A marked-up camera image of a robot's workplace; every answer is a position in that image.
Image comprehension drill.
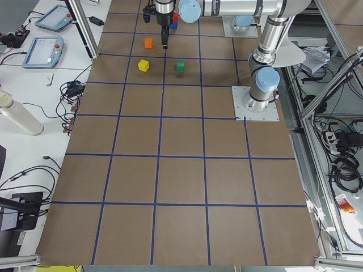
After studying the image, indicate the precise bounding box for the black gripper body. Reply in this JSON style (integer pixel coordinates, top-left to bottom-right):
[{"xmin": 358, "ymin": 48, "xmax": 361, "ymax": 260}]
[{"xmin": 156, "ymin": 11, "xmax": 174, "ymax": 47}]

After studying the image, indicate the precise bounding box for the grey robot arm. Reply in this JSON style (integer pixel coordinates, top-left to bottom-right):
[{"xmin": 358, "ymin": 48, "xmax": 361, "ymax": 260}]
[{"xmin": 142, "ymin": 0, "xmax": 310, "ymax": 113}]

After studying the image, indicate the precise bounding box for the orange wooden block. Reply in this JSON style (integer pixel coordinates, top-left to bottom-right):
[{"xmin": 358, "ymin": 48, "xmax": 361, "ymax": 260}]
[{"xmin": 144, "ymin": 37, "xmax": 154, "ymax": 49}]

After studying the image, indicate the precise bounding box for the green wooden block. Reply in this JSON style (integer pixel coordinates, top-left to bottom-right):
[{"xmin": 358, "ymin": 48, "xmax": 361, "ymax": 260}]
[{"xmin": 176, "ymin": 61, "xmax": 185, "ymax": 73}]

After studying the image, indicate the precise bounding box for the yellow wooden block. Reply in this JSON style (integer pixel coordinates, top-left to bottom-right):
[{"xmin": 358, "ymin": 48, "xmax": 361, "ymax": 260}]
[{"xmin": 138, "ymin": 59, "xmax": 150, "ymax": 73}]

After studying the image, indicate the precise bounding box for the black power brick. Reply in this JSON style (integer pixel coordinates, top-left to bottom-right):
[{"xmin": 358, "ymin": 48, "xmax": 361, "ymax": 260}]
[{"xmin": 88, "ymin": 16, "xmax": 104, "ymax": 26}]

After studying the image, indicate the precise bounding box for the upper blue teach pendant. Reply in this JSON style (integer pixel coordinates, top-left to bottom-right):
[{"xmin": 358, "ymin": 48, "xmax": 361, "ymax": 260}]
[{"xmin": 35, "ymin": 5, "xmax": 73, "ymax": 32}]

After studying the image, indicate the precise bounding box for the blue teach pendant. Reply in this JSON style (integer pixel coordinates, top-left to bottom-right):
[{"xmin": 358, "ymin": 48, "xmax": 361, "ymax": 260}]
[
  {"xmin": 35, "ymin": 5, "xmax": 73, "ymax": 32},
  {"xmin": 22, "ymin": 36, "xmax": 64, "ymax": 69}
]

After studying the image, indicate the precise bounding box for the metal hex key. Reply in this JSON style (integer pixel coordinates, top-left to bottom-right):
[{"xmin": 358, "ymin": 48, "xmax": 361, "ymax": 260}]
[{"xmin": 46, "ymin": 73, "xmax": 54, "ymax": 87}]

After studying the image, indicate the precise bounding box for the lower blue teach pendant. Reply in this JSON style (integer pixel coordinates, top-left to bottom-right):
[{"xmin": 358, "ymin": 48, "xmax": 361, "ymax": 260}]
[{"xmin": 22, "ymin": 36, "xmax": 64, "ymax": 69}]

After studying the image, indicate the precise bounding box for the white water bottle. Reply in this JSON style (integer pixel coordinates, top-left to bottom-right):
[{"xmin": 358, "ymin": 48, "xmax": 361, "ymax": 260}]
[{"xmin": 1, "ymin": 90, "xmax": 44, "ymax": 136}]

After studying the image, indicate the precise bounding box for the white power strip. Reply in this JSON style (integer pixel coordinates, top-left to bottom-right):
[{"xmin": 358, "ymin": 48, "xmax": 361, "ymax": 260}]
[{"xmin": 323, "ymin": 131, "xmax": 340, "ymax": 156}]

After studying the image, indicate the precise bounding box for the black monitor stand base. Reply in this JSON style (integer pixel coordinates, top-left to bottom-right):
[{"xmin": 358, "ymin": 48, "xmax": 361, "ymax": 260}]
[{"xmin": 1, "ymin": 192, "xmax": 43, "ymax": 231}]

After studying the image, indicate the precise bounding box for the red snack packet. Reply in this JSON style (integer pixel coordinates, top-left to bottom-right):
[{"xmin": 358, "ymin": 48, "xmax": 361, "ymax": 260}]
[{"xmin": 335, "ymin": 194, "xmax": 356, "ymax": 215}]

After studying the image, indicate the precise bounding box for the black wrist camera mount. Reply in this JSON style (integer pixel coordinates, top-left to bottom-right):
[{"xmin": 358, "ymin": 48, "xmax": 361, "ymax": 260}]
[{"xmin": 142, "ymin": 3, "xmax": 156, "ymax": 24}]

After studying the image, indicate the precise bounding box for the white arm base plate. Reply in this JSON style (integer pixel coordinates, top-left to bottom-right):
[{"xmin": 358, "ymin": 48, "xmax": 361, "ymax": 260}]
[
  {"xmin": 231, "ymin": 86, "xmax": 280, "ymax": 122},
  {"xmin": 222, "ymin": 15, "xmax": 258, "ymax": 39}
]

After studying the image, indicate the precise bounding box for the aluminium frame post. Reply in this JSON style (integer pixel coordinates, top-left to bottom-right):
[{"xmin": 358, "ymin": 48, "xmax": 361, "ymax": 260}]
[{"xmin": 65, "ymin": 0, "xmax": 99, "ymax": 60}]

